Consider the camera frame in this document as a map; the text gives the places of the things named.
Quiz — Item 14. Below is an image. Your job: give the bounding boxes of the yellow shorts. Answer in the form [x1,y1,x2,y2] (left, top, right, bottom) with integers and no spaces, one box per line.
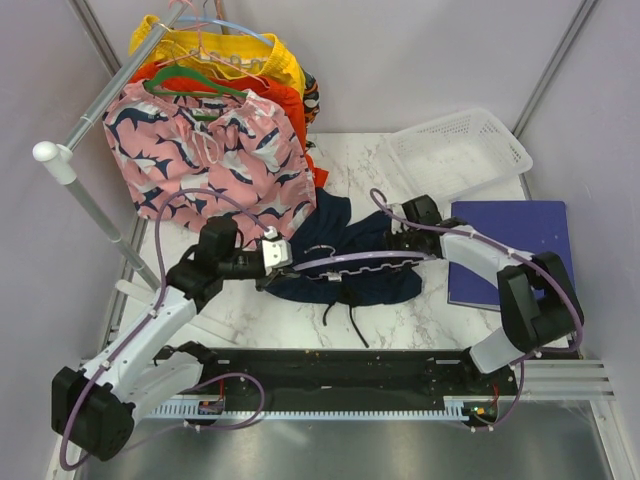
[146,29,305,94]

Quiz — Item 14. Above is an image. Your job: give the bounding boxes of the translucent lilac hanger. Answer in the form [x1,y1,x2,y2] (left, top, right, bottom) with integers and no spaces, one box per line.
[291,245,435,282]

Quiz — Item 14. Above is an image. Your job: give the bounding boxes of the pink shark print shorts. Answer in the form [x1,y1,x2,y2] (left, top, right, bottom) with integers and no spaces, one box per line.
[103,82,317,239]

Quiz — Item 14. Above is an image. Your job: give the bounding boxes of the black orange patterned garment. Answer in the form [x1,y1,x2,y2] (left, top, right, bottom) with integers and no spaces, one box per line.
[302,70,320,128]

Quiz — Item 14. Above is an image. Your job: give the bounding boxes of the navy blue shorts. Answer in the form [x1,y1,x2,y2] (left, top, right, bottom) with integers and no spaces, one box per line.
[262,185,431,349]

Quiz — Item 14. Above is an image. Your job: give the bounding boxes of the orange shorts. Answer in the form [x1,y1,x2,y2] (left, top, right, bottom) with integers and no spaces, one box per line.
[123,60,329,186]

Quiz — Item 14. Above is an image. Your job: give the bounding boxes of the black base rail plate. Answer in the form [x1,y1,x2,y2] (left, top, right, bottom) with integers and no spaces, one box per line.
[156,342,516,406]

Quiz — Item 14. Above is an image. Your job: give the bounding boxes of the green hanger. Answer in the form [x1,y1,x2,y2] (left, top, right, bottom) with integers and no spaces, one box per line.
[137,63,255,123]

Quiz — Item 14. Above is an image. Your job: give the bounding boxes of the light blue cable duct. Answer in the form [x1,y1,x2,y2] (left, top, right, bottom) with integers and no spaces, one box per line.
[146,396,487,421]

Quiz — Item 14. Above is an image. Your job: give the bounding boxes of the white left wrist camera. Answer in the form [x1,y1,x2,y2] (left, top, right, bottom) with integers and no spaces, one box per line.
[259,226,293,275]

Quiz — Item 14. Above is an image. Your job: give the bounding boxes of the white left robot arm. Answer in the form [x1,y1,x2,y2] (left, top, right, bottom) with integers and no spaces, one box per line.
[51,217,293,461]

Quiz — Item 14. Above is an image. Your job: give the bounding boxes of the white plastic basket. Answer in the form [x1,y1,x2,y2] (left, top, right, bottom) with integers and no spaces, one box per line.
[386,108,533,201]

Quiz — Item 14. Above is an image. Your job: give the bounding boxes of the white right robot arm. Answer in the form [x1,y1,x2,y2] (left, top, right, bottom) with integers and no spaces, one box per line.
[370,189,584,394]

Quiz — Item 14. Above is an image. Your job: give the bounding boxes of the blue binder folder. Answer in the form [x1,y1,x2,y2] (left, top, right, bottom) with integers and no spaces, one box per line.
[448,200,574,311]

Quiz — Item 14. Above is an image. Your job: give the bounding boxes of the light blue hanger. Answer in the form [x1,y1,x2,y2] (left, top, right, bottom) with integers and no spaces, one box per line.
[177,15,274,47]

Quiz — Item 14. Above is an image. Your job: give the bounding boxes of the silver clothes rack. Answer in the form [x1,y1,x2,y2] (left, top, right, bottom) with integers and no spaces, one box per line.
[30,0,249,346]

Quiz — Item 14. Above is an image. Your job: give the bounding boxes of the pink wire hanger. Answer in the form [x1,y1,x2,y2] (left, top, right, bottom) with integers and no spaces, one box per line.
[154,1,264,83]

